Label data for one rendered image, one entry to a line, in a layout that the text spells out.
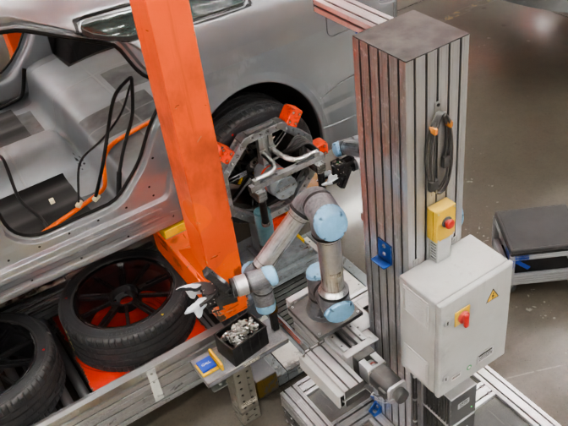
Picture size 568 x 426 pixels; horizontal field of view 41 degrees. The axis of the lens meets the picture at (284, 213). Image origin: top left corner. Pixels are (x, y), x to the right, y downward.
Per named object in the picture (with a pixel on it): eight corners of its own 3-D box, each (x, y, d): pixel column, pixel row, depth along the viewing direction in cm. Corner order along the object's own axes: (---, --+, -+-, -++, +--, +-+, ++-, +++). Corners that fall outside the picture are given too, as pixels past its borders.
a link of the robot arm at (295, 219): (303, 169, 274) (232, 271, 290) (314, 185, 266) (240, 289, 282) (327, 180, 281) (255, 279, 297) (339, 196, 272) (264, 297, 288)
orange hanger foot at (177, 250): (184, 236, 407) (171, 183, 386) (233, 288, 371) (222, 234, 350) (156, 249, 401) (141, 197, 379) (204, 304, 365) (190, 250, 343)
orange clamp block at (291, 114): (287, 122, 384) (294, 105, 382) (297, 128, 379) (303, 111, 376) (277, 119, 380) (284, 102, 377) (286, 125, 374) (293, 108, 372)
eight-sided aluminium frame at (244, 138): (312, 190, 416) (302, 104, 382) (319, 196, 411) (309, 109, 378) (226, 233, 396) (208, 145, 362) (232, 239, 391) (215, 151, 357)
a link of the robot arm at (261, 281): (281, 290, 273) (278, 272, 268) (251, 299, 271) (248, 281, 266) (274, 275, 279) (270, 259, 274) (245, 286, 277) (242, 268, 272)
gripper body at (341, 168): (328, 161, 379) (347, 152, 384) (330, 176, 385) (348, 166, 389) (337, 168, 374) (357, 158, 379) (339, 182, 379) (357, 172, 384)
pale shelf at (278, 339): (270, 321, 365) (269, 317, 363) (289, 342, 353) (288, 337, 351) (190, 365, 349) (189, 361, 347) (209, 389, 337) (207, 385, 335)
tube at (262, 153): (264, 155, 377) (262, 136, 370) (286, 172, 363) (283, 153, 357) (234, 168, 370) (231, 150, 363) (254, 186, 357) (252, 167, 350)
